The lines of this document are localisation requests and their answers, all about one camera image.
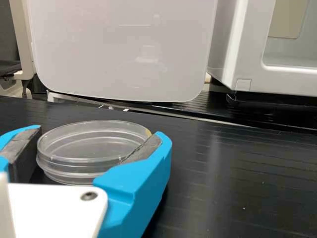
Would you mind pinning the white incubator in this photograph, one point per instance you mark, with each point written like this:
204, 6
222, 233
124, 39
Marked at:
237, 49

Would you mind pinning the black platform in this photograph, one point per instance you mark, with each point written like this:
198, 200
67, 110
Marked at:
260, 111
235, 178

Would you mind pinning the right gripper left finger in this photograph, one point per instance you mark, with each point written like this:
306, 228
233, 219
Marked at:
19, 148

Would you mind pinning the petri dish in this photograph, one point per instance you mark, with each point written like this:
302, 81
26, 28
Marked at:
86, 148

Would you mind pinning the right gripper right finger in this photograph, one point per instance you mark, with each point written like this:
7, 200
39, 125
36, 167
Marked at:
138, 183

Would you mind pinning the cream microscope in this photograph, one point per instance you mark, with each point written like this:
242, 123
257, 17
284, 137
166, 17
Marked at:
24, 64

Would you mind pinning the white box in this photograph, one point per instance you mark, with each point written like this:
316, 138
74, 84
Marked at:
119, 49

